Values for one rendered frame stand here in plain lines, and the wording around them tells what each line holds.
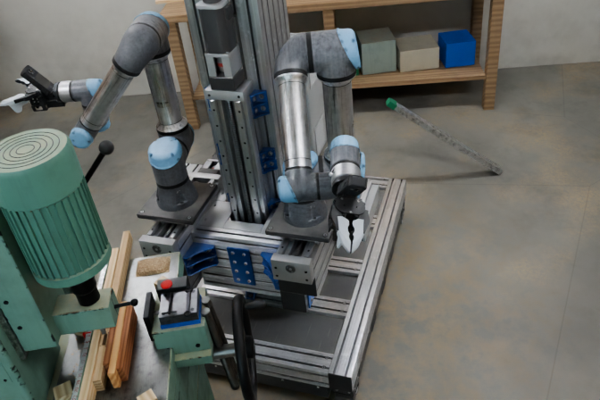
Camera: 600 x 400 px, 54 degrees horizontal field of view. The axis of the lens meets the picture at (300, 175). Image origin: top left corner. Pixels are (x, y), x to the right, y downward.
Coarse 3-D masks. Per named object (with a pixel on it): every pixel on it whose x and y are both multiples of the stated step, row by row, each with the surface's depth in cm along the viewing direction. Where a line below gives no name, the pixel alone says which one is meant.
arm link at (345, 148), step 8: (344, 136) 153; (336, 144) 152; (344, 144) 151; (352, 144) 152; (336, 152) 150; (344, 152) 149; (352, 152) 150; (336, 160) 149; (344, 160) 147; (352, 160) 148; (360, 168) 149
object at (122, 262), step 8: (128, 232) 185; (128, 240) 183; (120, 248) 179; (128, 248) 181; (120, 256) 176; (128, 256) 180; (120, 264) 173; (128, 264) 179; (120, 272) 170; (120, 280) 168; (120, 288) 167; (120, 296) 166; (96, 360) 145; (96, 368) 143; (96, 376) 141; (104, 376) 144; (96, 384) 141; (104, 384) 143
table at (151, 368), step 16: (160, 256) 181; (176, 256) 180; (128, 272) 176; (176, 272) 174; (128, 288) 170; (144, 288) 170; (144, 304) 165; (144, 336) 155; (144, 352) 151; (160, 352) 150; (192, 352) 153; (208, 352) 153; (144, 368) 147; (160, 368) 146; (176, 368) 153; (128, 384) 143; (144, 384) 143; (160, 384) 142
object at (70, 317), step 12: (108, 288) 147; (60, 300) 145; (72, 300) 145; (108, 300) 144; (60, 312) 142; (72, 312) 141; (84, 312) 142; (96, 312) 142; (108, 312) 143; (60, 324) 143; (72, 324) 143; (84, 324) 144; (96, 324) 144; (108, 324) 145
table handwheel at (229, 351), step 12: (240, 300) 157; (240, 312) 152; (240, 324) 149; (240, 336) 148; (252, 336) 173; (216, 348) 159; (228, 348) 159; (240, 348) 146; (252, 348) 158; (240, 360) 146; (252, 360) 170; (240, 372) 146; (252, 372) 168; (240, 384) 147; (252, 384) 164; (252, 396) 150
